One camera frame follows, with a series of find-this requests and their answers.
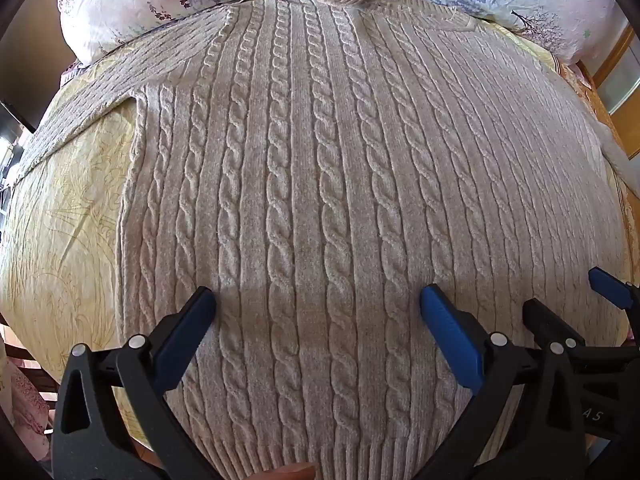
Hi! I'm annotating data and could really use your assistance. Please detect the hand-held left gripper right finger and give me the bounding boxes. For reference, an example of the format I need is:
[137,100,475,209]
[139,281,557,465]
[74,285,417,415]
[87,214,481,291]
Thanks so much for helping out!
[415,284,593,480]

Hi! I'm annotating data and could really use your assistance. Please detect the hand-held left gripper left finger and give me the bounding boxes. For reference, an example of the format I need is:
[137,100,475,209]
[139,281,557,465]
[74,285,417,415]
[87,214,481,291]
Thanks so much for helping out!
[50,286,236,480]

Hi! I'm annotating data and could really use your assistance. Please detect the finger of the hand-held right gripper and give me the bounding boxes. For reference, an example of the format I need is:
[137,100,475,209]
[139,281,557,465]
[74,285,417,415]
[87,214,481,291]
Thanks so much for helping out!
[588,266,640,311]
[522,298,587,352]

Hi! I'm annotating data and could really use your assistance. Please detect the beige cable-knit sweater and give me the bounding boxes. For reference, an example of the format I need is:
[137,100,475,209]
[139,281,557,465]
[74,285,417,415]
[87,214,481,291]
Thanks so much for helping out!
[10,0,626,480]

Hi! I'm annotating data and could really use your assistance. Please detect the person's left hand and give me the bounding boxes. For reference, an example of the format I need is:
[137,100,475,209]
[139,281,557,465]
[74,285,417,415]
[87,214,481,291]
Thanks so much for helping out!
[252,462,317,480]

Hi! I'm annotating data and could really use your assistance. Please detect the white fluffy blanket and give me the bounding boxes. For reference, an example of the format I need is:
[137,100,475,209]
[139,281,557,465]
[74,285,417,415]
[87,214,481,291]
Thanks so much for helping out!
[595,120,640,196]

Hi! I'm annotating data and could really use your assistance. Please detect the pink floral cloth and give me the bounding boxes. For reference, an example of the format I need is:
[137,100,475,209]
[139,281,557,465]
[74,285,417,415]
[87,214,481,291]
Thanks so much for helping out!
[0,340,57,461]

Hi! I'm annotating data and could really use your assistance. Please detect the yellow patterned bed sheet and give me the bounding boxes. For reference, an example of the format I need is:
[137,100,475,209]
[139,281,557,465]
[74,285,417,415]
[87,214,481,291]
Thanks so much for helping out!
[0,20,640,461]

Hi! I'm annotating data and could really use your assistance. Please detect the black flat panel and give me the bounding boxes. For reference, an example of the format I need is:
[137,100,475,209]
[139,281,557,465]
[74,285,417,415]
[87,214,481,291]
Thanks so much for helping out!
[0,97,33,136]

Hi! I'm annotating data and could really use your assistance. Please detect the white pillow with blue flowers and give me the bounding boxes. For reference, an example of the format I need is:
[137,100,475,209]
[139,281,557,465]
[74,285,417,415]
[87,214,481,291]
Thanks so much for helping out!
[410,0,632,67]

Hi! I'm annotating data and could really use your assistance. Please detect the white pillow with purple sprigs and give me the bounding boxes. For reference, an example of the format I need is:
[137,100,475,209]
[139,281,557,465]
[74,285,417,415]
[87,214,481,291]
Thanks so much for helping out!
[56,0,416,67]

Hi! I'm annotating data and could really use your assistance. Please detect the wooden cabinet frame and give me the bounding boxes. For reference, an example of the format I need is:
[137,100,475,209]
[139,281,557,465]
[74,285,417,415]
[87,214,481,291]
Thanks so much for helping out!
[580,20,640,161]

